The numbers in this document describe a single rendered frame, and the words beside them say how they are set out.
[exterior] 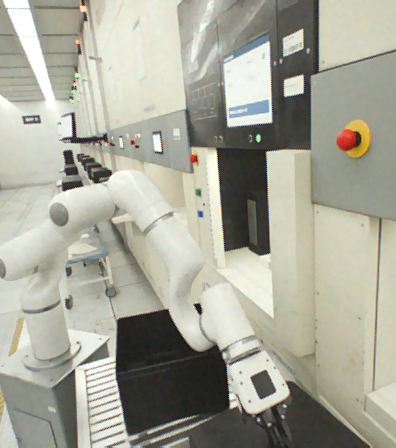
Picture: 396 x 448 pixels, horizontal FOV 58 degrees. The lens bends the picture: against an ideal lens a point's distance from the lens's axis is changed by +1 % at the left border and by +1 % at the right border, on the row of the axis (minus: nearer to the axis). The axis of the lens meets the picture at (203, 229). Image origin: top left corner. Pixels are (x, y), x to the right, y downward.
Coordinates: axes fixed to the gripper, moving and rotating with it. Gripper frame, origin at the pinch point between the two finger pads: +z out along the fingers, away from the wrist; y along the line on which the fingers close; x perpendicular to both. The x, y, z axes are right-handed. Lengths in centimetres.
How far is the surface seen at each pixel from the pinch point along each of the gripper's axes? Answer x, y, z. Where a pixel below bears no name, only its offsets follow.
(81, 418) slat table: 38, -33, -21
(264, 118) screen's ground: -16, 28, -69
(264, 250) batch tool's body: 59, 61, -61
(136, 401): 23.5, -20.4, -17.9
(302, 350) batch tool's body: 11.8, 21.6, -12.4
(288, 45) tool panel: -35, 26, -71
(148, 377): 18.4, -16.8, -21.4
